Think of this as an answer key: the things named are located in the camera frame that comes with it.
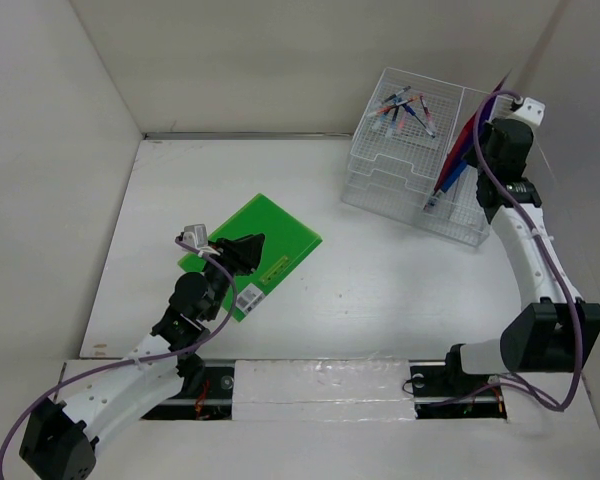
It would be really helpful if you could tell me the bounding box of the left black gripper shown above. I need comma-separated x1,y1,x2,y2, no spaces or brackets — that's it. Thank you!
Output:
196,232,262,321

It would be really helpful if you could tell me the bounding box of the blue plastic folder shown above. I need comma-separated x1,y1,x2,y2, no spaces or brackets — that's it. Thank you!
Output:
432,99,494,197

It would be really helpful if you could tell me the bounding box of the green plastic folder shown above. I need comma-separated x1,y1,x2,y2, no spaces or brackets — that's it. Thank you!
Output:
208,193,322,322

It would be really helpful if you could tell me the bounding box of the red plastic folder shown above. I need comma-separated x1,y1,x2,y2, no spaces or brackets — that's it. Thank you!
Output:
432,74,511,194

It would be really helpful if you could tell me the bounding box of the dark red gel pen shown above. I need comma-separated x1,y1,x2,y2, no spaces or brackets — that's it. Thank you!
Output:
419,94,436,134

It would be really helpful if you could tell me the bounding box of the orange red gel pen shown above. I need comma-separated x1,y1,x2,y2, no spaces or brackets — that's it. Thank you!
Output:
366,96,419,117

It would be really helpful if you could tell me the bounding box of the dark blue clip pen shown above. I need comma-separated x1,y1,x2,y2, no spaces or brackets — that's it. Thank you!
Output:
402,102,436,138

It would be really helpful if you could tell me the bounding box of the pink highlighter pen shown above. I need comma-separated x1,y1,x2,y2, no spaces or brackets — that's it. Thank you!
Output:
397,104,408,133

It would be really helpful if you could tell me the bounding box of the teal cap gel pen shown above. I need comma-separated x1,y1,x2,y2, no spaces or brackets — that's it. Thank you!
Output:
382,86,412,104

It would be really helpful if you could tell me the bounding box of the blue cap gel pen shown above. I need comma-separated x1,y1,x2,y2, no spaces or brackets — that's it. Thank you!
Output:
385,103,400,138

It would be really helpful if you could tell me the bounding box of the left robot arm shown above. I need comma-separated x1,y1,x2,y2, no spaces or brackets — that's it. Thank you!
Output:
19,233,266,479

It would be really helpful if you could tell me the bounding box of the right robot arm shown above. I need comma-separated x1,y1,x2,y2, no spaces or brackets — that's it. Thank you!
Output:
442,118,600,394

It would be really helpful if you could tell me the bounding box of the white foam front block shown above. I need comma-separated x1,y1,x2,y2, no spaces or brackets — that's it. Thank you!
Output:
232,359,415,423

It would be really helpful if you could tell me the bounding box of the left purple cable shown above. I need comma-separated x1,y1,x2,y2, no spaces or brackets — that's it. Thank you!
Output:
0,234,239,480

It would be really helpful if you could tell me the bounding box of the purple cable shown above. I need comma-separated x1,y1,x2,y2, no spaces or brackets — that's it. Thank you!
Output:
0,234,239,480
472,88,581,412

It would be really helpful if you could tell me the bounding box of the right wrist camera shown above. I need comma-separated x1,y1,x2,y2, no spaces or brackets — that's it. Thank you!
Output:
509,97,546,129

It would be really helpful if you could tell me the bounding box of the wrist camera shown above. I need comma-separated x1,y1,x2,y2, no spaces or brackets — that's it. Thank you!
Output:
509,97,546,129
180,224,208,250

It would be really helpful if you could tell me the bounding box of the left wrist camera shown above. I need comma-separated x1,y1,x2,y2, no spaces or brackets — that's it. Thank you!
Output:
180,224,208,250

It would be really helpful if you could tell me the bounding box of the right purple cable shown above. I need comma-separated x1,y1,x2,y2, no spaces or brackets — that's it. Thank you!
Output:
472,88,581,412

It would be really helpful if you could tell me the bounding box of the white wire mesh organizer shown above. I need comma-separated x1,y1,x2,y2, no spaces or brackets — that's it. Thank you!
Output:
341,68,490,247

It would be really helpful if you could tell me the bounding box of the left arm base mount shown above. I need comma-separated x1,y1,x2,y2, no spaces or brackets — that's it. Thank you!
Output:
142,359,236,421

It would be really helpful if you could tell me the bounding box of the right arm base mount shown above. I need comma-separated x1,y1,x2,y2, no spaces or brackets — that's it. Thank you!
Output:
402,345,507,420

